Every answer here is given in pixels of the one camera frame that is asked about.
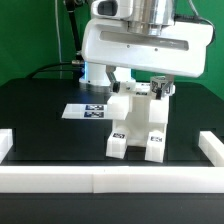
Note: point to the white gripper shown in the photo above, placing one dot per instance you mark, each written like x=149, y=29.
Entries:
x=179, y=50

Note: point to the white chair seat part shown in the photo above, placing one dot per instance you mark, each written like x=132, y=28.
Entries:
x=140, y=128

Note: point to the white tagged cube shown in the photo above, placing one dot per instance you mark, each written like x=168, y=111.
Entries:
x=162, y=86

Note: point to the white chair back part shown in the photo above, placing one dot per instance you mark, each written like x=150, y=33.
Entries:
x=120, y=104

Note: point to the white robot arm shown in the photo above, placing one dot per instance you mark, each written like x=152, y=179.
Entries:
x=147, y=35

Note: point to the white fiducial marker sheet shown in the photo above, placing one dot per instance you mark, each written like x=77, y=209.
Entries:
x=85, y=111

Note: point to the white right fence bar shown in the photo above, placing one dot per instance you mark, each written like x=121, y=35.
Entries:
x=212, y=147

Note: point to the white fence bar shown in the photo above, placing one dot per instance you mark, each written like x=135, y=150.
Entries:
x=212, y=147
x=99, y=179

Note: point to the white left fence block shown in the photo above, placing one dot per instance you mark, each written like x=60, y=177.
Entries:
x=6, y=142

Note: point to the white front fence bar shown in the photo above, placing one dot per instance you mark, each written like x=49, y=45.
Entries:
x=99, y=179

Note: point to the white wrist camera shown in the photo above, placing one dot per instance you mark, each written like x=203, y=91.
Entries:
x=115, y=9

